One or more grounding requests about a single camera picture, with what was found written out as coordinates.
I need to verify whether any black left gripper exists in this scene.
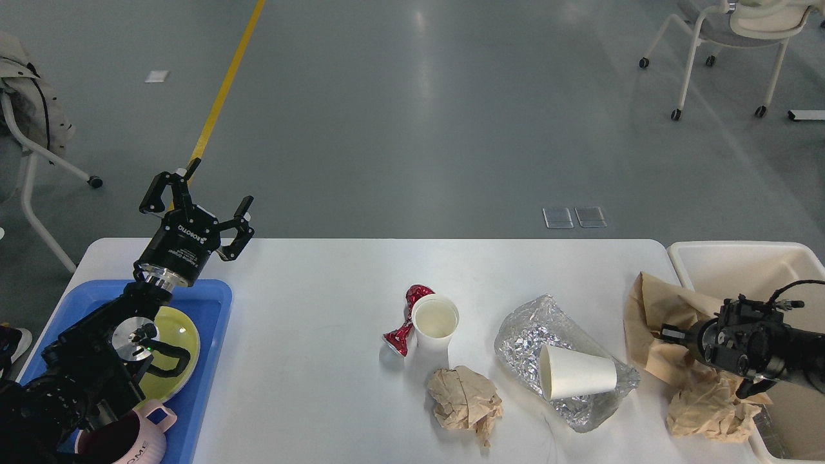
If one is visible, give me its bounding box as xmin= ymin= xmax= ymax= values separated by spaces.
xmin=134 ymin=157 xmax=255 ymax=288

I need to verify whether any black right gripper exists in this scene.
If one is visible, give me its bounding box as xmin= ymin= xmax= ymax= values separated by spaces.
xmin=659 ymin=320 xmax=718 ymax=366

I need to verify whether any brown paper bag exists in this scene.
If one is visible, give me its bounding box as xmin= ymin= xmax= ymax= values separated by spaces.
xmin=624 ymin=273 xmax=723 ymax=388

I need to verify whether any yellow plastic plate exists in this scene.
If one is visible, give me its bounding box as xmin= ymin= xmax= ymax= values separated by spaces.
xmin=139 ymin=306 xmax=200 ymax=406

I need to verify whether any white paper cup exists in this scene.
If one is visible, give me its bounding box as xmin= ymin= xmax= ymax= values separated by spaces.
xmin=411 ymin=294 xmax=460 ymax=352
xmin=538 ymin=344 xmax=617 ymax=400

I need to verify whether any silver foil bag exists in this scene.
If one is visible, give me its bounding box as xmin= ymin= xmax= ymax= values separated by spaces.
xmin=493 ymin=295 xmax=641 ymax=434

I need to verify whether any brown paper ball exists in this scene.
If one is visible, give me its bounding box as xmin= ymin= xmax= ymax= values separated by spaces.
xmin=427 ymin=366 xmax=504 ymax=449

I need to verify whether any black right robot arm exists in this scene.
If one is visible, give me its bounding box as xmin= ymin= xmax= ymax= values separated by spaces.
xmin=657 ymin=280 xmax=824 ymax=399

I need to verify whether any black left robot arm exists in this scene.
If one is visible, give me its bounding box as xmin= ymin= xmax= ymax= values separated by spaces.
xmin=2 ymin=158 xmax=255 ymax=463

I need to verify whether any blue plastic tray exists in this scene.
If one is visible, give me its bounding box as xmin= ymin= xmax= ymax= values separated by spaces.
xmin=17 ymin=279 xmax=232 ymax=463

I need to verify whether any white chair left background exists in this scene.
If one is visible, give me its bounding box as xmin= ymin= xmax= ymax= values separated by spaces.
xmin=2 ymin=83 xmax=104 ymax=273

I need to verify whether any white chair background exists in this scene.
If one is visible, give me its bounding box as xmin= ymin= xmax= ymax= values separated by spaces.
xmin=2 ymin=83 xmax=104 ymax=273
xmin=639 ymin=1 xmax=823 ymax=121

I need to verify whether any beige jacket on chair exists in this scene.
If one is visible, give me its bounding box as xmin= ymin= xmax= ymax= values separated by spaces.
xmin=1 ymin=32 xmax=75 ymax=158

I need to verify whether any white shoe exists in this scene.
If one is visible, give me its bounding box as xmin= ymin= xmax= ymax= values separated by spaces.
xmin=1 ymin=324 xmax=33 ymax=379

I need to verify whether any pink mug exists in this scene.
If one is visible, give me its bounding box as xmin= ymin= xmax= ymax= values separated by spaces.
xmin=74 ymin=400 xmax=177 ymax=463

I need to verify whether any red crumpled foil wrapper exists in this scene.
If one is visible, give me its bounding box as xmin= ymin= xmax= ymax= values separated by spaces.
xmin=381 ymin=284 xmax=435 ymax=356

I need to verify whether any white chair right background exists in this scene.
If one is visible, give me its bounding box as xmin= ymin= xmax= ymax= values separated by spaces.
xmin=639 ymin=1 xmax=823 ymax=121

